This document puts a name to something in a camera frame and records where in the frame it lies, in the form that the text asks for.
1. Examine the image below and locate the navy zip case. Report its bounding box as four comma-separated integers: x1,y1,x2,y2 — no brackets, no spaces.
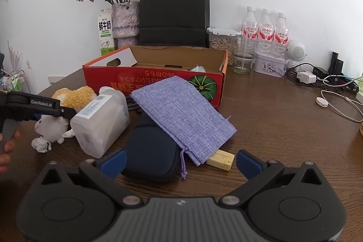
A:
120,112,185,182

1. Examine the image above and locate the wire rack with packets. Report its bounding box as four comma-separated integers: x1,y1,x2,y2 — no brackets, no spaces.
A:
0,69,27,94

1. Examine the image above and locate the black power adapter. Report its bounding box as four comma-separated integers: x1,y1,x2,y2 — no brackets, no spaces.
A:
312,66,329,79

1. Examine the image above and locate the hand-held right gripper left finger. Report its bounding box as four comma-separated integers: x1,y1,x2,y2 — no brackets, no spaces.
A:
40,149,144,207

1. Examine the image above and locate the black paper bag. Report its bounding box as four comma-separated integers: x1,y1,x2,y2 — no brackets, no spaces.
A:
138,0,211,48

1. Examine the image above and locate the white round speaker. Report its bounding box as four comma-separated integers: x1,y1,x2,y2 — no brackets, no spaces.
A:
286,40,307,69

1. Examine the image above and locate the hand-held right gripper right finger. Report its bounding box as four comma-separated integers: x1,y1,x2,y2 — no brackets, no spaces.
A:
220,149,324,207

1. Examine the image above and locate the black power strip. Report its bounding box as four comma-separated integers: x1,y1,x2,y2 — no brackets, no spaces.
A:
326,76,361,94

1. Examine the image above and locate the red cardboard box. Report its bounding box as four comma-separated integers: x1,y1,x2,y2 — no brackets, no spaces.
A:
83,46,229,109

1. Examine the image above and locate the white printed tin box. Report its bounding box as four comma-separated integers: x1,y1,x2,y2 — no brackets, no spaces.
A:
253,52,286,78

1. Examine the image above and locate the white charger plug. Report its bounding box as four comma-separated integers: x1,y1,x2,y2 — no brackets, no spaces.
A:
296,71,317,84

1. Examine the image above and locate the yellow and white plush toy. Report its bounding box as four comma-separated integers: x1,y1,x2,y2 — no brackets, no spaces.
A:
31,86,98,153

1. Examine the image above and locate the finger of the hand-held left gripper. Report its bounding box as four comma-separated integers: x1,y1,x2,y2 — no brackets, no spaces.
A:
58,106,77,120

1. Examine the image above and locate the white cable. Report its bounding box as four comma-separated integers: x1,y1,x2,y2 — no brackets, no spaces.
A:
320,76,363,122

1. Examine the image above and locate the translucent white plastic bottle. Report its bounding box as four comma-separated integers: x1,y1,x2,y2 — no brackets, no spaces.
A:
70,90,131,159

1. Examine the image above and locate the clear glass jar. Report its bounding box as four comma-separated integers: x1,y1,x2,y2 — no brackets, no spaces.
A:
231,36,257,75

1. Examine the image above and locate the clear seed container white lid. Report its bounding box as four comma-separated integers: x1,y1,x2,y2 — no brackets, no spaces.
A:
206,27,239,66

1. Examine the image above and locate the person's left hand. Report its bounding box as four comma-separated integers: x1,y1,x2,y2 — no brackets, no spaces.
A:
0,130,22,174

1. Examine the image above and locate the white green milk carton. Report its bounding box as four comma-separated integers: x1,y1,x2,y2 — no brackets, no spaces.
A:
97,8,115,57

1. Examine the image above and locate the fuzzy purple vase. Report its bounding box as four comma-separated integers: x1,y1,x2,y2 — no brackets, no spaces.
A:
111,1,141,49

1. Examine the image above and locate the purple woven drawstring pouch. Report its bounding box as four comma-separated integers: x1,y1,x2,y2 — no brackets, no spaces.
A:
131,75,237,181

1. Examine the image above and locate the black upright device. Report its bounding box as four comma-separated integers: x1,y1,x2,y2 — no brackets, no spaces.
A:
330,51,344,75

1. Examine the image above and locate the pale yellow block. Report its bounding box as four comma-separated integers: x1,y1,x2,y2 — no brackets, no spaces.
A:
206,150,235,172

